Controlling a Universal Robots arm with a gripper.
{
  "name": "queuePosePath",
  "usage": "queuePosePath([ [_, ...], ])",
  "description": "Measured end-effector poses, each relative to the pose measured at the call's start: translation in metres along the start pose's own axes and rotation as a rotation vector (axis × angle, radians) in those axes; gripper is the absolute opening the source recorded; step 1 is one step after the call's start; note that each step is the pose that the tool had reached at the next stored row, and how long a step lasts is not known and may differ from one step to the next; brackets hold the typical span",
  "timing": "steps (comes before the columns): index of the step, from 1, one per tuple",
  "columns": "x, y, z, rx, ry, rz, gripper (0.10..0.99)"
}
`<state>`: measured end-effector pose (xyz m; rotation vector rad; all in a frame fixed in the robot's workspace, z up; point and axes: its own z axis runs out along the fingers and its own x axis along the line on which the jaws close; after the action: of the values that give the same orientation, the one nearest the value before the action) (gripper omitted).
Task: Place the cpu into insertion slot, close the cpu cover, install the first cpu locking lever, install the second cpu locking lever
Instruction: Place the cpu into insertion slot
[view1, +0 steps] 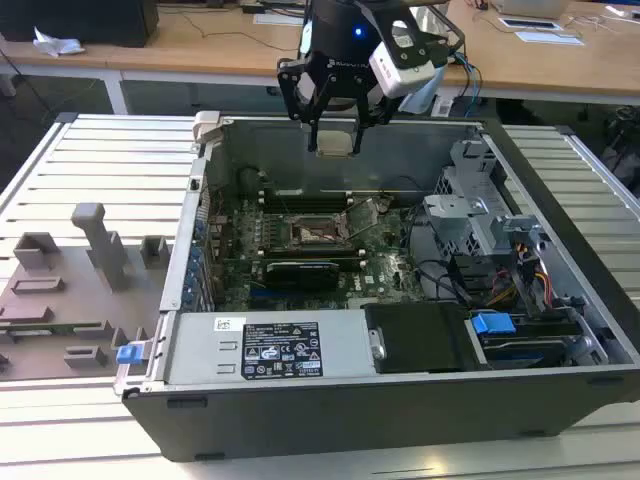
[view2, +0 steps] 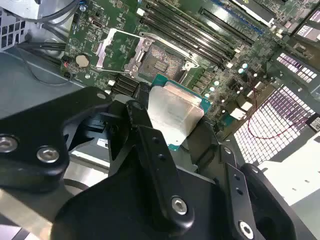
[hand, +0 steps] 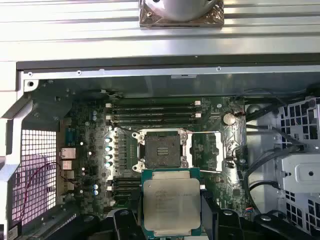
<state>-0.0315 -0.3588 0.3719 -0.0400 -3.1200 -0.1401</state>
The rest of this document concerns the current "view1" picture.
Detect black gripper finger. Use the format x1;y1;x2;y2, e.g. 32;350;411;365
277;59;334;154
352;74;401;155

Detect silver CPU plate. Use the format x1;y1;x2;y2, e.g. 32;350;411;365
316;130;357;159

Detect CPU socket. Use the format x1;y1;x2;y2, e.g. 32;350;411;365
277;212;354;251

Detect wooden desk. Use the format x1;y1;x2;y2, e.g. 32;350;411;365
0;0;640;106

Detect metal drive cage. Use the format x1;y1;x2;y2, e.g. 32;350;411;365
422;139;546;261

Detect green motherboard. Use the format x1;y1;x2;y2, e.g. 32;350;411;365
207;192;431;314

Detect black graphics card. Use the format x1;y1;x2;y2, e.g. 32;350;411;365
264;258;342;294

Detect white paper sheet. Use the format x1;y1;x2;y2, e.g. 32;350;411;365
514;30;586;47

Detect black box on desk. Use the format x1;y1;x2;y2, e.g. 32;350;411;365
0;0;160;49

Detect black drive shroud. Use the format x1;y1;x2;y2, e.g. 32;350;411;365
360;302;489;375

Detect crumpled white paper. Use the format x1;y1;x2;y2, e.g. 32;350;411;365
32;25;86;57

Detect blue disk carrier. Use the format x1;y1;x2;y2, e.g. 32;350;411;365
469;310;516;337

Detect silver power supply unit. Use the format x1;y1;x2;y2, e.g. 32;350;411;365
149;309;376;386

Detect grey parts rack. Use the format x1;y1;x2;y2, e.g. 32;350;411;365
0;202;174;384

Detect hard disk drive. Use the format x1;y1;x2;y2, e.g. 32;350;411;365
479;334;566;369

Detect blue case latch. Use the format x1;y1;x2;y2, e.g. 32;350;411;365
115;342;142;365

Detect black open PC case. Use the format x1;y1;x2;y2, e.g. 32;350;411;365
113;110;640;464

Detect green RAM stick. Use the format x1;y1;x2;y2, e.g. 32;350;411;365
0;322;104;339

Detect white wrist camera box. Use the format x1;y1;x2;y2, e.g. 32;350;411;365
368;39;436;99

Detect beige case handle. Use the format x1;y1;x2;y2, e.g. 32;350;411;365
192;110;222;146

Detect blue cable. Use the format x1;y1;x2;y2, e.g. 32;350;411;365
452;47;484;119

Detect black cable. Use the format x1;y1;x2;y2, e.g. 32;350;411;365
407;204;476;306

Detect coloured power wires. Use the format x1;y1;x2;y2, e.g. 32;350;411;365
492;239;556;311

